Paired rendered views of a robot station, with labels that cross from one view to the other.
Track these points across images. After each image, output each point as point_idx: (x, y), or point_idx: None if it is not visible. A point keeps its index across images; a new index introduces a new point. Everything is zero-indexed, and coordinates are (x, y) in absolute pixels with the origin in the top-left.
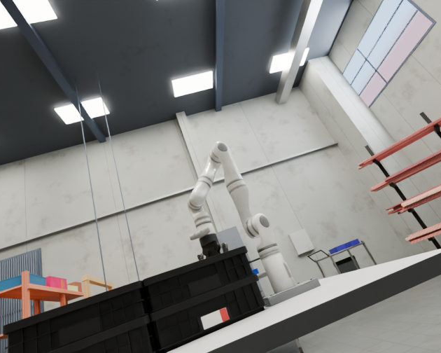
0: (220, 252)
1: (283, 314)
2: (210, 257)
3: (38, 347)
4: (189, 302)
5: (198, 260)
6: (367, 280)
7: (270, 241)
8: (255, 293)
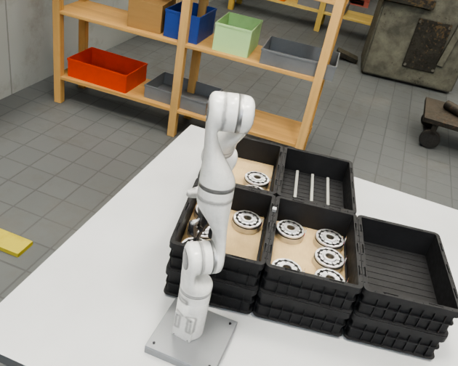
0: (203, 226)
1: (81, 255)
2: (180, 214)
3: None
4: None
5: (184, 206)
6: (32, 290)
7: (180, 279)
8: (167, 275)
